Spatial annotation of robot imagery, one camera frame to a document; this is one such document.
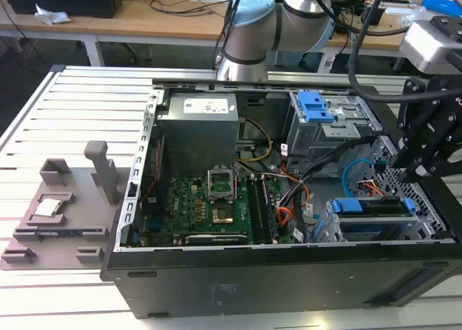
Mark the blue plastic cage latch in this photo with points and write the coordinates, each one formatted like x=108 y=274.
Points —
x=314 y=108

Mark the grey parts rack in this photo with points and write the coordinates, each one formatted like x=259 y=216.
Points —
x=72 y=250

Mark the silver disk bay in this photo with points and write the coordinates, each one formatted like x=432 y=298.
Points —
x=375 y=227

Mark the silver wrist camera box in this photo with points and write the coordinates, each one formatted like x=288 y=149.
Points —
x=426 y=48

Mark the hard disk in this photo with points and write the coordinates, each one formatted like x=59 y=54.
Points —
x=346 y=206

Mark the black PC case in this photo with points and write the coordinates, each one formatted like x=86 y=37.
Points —
x=252 y=283

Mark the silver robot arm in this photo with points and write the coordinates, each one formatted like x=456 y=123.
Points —
x=252 y=30

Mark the silver optical drive cage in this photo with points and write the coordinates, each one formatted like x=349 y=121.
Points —
x=307 y=138

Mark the blue box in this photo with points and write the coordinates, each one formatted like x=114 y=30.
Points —
x=440 y=5

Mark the RAM stick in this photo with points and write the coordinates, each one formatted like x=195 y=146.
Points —
x=270 y=214
x=65 y=233

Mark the silver CPU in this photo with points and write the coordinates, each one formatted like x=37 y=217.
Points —
x=50 y=207

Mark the green motherboard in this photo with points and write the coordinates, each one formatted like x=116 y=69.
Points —
x=180 y=207

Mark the crumpled white paper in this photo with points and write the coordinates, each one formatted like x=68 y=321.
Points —
x=52 y=15

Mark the black graphics card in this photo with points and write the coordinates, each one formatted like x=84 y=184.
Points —
x=216 y=238

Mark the dark grey power supply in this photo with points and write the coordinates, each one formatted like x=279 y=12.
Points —
x=195 y=138

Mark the wooden top desk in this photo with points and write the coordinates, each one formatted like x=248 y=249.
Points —
x=144 y=23

